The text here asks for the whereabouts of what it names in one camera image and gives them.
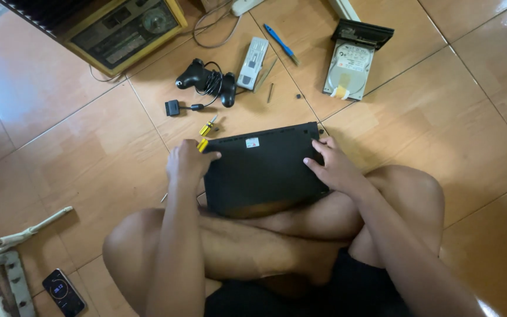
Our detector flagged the black drive enclosure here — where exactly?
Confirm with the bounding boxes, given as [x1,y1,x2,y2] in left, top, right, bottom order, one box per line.
[331,18,395,51]

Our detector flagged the thin metal rod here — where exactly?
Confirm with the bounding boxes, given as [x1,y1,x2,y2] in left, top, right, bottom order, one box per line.
[253,58,278,94]

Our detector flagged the silver hard disk drive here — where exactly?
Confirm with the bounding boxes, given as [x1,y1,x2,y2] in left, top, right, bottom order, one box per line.
[322,39,376,102]

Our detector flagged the person's left hand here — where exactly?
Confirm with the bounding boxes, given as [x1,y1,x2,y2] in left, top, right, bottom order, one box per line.
[166,139,222,188]

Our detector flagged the black smartphone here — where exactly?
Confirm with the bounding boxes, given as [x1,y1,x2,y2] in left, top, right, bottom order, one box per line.
[42,268,87,317]

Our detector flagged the yellow handled small screwdriver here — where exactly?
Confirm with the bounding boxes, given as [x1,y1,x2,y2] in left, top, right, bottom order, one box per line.
[198,115,218,136]

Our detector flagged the yellow handled long screwdriver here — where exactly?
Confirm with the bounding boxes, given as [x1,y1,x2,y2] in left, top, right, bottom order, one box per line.
[160,138,209,203]

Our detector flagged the black shorts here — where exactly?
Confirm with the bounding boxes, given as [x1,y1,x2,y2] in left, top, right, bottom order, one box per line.
[204,247,413,317]

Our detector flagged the blue handled brush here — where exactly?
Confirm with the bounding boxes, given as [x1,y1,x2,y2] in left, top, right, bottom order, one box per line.
[263,24,301,67]

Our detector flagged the person's leg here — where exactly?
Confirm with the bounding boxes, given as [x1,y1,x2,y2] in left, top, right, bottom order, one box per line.
[102,207,352,317]
[236,165,446,269]

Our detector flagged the person's right leg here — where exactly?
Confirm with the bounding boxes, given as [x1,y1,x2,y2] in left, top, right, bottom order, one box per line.
[236,165,446,269]

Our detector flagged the person's left leg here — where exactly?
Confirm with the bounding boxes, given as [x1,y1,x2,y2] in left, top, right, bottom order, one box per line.
[102,207,352,317]

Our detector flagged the white plastic bar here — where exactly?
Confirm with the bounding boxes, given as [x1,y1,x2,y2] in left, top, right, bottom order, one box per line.
[327,0,361,22]

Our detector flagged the black laptop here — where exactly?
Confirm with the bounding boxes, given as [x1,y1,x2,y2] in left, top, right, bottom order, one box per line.
[202,122,332,220]

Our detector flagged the pale wooden frame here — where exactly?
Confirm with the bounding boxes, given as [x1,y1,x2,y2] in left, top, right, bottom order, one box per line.
[0,250,37,317]

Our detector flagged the wooden framed old radio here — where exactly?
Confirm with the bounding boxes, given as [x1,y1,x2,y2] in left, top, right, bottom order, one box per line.
[0,0,188,77]

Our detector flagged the white power strip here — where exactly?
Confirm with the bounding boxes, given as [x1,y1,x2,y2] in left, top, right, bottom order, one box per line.
[230,0,266,17]

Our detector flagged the grey cable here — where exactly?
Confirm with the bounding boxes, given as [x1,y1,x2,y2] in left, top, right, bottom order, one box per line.
[191,0,242,49]

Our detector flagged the black game controller with cable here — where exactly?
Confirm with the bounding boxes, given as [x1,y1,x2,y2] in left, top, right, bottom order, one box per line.
[165,58,238,117]

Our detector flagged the grey white plastic case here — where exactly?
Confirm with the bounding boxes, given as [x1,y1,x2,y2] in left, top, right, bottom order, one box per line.
[237,36,269,92]

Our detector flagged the person's right hand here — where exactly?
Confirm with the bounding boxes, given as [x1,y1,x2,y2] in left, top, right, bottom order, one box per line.
[303,136,369,197]

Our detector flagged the pale wooden stick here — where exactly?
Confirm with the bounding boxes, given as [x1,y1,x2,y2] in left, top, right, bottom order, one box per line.
[0,205,74,254]

